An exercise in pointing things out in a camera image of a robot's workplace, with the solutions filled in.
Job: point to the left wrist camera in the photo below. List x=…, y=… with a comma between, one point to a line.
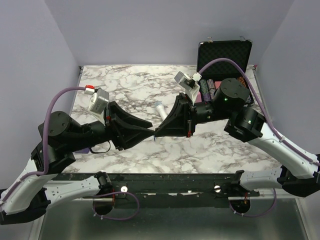
x=99, y=100

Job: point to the white toy microphone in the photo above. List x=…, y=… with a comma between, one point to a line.
x=160, y=109

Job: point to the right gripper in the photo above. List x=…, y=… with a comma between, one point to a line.
x=181, y=120

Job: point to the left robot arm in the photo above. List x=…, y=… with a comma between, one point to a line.
x=28, y=198

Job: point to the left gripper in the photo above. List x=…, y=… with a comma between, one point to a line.
x=127, y=137

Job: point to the purple box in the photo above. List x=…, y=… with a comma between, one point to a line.
x=83, y=151

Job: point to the pink metronome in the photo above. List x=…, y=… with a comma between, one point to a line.
x=198, y=98

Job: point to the black poker chip case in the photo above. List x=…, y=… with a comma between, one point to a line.
x=237, y=51

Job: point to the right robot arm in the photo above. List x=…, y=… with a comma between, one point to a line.
x=296, y=175

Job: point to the black mounting rail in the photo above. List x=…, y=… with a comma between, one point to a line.
x=173, y=190

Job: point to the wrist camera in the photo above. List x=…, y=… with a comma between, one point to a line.
x=189, y=83
x=99, y=100

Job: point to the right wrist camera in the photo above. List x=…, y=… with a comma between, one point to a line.
x=189, y=83

